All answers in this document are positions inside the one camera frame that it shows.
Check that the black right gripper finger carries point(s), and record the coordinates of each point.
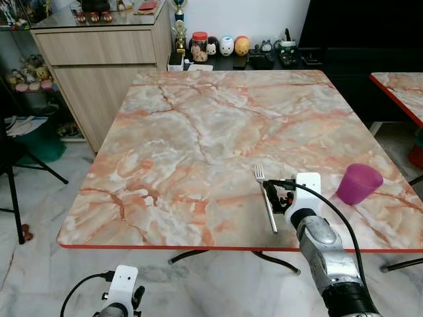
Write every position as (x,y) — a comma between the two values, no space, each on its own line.
(264,191)
(275,198)

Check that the silver metal fork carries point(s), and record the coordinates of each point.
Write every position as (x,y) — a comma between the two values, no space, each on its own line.
(272,219)

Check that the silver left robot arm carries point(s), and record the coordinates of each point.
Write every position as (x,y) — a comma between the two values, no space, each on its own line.
(111,312)

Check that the purple plastic cup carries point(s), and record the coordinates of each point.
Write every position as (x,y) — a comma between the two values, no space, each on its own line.
(359,183)

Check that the orange marble pattern table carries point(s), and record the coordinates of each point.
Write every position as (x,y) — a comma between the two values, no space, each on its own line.
(403,89)
(198,145)

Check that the red plastic stool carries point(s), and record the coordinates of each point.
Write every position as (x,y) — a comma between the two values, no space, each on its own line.
(416,156)

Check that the dark mug with pens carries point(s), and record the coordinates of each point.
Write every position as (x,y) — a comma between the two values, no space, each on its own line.
(287,49)

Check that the grey small figurine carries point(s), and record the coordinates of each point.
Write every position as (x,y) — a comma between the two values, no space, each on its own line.
(266,47)

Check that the yellow egg figurine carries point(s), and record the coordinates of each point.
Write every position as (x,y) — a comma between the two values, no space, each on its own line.
(242,46)

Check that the black white egg figurine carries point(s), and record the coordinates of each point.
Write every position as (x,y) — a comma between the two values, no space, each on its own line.
(213,47)

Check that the white small box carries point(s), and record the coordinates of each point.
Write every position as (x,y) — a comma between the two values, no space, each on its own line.
(176,62)

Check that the red lidded clear jar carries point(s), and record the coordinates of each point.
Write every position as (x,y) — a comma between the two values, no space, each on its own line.
(199,47)

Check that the black tripod stand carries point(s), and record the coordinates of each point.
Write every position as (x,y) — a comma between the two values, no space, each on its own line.
(12,191)

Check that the green plastic bin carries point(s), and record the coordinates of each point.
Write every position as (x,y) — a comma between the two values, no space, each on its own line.
(41,144)

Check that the gold trophy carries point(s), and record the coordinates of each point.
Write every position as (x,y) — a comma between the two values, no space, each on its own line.
(179,30)

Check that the black television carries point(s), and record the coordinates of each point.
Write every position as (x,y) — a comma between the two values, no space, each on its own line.
(363,23)

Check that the light wooden cabinet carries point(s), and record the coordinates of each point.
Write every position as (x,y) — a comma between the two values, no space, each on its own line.
(99,79)

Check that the white paper stack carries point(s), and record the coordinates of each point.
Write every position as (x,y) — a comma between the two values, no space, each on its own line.
(25,124)

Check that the glass display cabinet with toys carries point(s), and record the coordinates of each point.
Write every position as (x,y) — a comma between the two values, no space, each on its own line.
(30,72)

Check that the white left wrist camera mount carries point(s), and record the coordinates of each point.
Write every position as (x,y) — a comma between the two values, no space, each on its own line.
(123,281)

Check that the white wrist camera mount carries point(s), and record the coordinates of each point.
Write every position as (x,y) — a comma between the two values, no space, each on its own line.
(308,188)
(123,281)

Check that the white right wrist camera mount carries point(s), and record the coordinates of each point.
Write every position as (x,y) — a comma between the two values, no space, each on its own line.
(308,188)

